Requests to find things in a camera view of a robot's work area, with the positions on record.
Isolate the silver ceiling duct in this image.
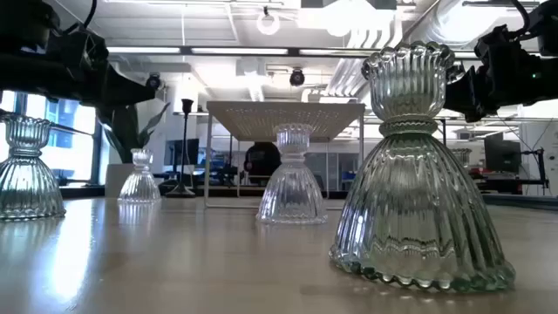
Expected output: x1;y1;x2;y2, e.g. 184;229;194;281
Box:
409;0;524;49

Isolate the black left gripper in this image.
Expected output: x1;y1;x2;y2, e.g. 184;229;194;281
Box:
45;28;157;111

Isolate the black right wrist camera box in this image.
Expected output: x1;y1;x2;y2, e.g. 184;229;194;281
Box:
473;24;514;60

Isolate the green snake plant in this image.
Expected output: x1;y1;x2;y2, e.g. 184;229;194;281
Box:
96;102;171;165

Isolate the black computer monitor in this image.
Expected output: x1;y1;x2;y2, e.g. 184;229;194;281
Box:
163;138;201;167
483;133;522;174

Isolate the clear ribbed glass candle holder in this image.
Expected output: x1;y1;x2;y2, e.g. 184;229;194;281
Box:
255;123;329;226
117;147;162;205

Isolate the white ring ceiling light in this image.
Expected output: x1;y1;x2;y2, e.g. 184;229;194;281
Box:
255;10;282;37

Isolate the green ribbed glass candle holder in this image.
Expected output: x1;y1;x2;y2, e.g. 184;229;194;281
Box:
0;112;67;221
451;147;474;172
329;40;517;293

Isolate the white perforated metal shelf riser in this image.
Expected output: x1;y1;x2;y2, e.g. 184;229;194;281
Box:
203;100;366;209

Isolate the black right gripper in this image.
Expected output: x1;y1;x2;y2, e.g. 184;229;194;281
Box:
443;37;558;124

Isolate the white plant pot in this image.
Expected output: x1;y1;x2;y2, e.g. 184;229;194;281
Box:
104;163;136;198

